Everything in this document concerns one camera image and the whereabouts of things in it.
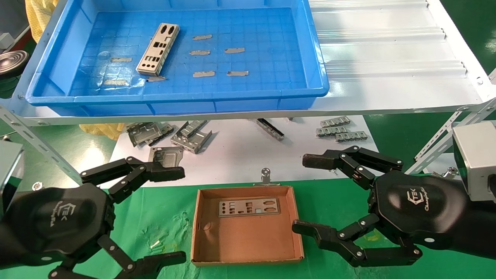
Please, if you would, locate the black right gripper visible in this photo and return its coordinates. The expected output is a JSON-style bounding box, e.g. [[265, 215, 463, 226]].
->
[[292, 146, 467, 268]]

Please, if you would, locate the long grey metal bar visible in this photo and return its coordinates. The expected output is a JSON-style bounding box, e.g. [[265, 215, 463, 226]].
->
[[254, 118, 285, 141]]

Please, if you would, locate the brown open cardboard box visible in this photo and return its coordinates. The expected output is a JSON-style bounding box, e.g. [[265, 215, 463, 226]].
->
[[191, 185, 305, 267]]

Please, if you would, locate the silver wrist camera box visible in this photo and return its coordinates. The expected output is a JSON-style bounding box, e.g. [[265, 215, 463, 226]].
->
[[453, 121, 496, 202], [0, 140, 24, 217]]

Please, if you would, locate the small notched metal strip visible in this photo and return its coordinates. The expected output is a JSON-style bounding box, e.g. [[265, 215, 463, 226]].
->
[[336, 131, 369, 143], [316, 126, 347, 137], [320, 117, 351, 127]]

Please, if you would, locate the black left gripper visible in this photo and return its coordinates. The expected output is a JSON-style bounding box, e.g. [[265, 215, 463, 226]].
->
[[6, 183, 187, 279]]

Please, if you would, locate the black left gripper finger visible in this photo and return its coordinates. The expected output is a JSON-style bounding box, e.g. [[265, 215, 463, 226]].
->
[[80, 157, 185, 204]]

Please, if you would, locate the white perforated rack brace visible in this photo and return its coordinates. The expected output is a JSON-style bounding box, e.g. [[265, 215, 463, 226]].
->
[[0, 105, 84, 183], [405, 97, 496, 175]]

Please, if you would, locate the yellow cloth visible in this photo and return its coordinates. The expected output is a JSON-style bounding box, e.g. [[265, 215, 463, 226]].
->
[[79, 123, 125, 141], [25, 0, 59, 43]]

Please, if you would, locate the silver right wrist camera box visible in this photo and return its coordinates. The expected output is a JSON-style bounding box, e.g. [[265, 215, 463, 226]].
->
[[453, 121, 496, 202]]

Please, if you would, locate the white metal rack shelf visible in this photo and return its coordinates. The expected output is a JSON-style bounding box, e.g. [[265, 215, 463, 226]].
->
[[0, 0, 496, 126]]

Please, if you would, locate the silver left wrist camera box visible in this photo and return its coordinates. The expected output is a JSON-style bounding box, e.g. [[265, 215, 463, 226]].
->
[[0, 140, 24, 217]]

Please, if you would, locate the grey stamped metal bracket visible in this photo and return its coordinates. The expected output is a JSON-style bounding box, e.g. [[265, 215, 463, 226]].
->
[[170, 120, 213, 154], [148, 146, 184, 169], [126, 122, 175, 148]]

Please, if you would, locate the white flat board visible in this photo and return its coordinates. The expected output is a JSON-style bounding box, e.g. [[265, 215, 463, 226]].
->
[[109, 115, 382, 188]]

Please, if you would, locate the blue plastic tray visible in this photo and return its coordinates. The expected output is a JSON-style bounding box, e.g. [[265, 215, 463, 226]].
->
[[25, 0, 330, 117]]

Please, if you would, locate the green table cloth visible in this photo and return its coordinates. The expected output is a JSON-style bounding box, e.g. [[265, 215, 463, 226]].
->
[[0, 176, 496, 279]]

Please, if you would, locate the round black silver disc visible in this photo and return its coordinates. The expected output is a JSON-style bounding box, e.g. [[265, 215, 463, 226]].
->
[[0, 50, 29, 78]]

